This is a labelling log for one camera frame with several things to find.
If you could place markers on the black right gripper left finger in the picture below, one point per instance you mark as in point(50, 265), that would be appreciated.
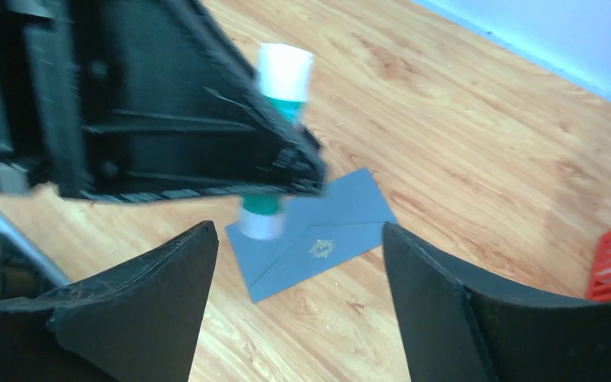
point(137, 321)

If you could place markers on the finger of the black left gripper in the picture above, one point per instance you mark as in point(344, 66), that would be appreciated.
point(166, 108)

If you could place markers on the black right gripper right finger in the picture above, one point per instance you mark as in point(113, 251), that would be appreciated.
point(460, 322)

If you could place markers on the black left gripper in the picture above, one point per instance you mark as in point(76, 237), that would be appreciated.
point(36, 96)

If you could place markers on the grey-blue paper envelope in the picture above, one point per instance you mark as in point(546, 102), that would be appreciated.
point(320, 233)

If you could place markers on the aluminium frame rail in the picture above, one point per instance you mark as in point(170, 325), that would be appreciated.
point(34, 255)

